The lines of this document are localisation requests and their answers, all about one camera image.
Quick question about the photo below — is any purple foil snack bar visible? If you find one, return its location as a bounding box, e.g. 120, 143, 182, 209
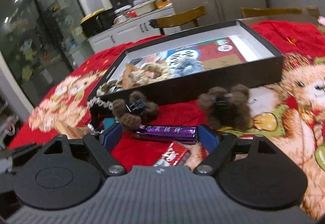
133, 125, 198, 144

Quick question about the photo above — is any black white lace scrunchie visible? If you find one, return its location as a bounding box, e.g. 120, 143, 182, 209
87, 97, 114, 132

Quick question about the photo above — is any brown fuzzy hair clip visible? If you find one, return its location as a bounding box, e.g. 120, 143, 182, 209
112, 91, 159, 132
197, 84, 251, 131

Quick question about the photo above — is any red lighter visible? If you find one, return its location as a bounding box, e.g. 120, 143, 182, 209
153, 142, 191, 167

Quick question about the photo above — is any brown striped scrunchie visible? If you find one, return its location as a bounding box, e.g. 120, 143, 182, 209
96, 80, 123, 97

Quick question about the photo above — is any blue crochet scrunchie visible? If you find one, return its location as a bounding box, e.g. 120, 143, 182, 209
173, 57, 204, 77

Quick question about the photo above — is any cream crochet scrunchie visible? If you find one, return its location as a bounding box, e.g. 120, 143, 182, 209
134, 62, 173, 86

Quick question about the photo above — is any red teddy bear blanket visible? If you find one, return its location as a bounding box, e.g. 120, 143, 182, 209
10, 21, 324, 219

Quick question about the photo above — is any black shallow cardboard box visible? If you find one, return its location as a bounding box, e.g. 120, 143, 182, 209
88, 20, 283, 105

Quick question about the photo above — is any white kitchen cabinet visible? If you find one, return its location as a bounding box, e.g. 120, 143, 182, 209
88, 4, 175, 53

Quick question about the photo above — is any glass sliding door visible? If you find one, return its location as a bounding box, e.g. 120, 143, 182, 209
1, 0, 94, 106

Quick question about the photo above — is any black microwave oven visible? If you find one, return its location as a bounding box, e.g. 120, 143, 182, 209
80, 9, 116, 38

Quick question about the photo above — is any wooden chair left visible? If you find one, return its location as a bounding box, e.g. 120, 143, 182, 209
149, 5, 206, 36

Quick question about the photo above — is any wooden chair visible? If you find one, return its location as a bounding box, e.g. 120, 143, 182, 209
149, 5, 206, 36
240, 6, 321, 18

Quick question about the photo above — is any cream plastic basin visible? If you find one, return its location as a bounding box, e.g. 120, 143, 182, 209
133, 0, 156, 17

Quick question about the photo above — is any wooden chair right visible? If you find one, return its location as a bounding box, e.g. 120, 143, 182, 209
240, 6, 321, 18

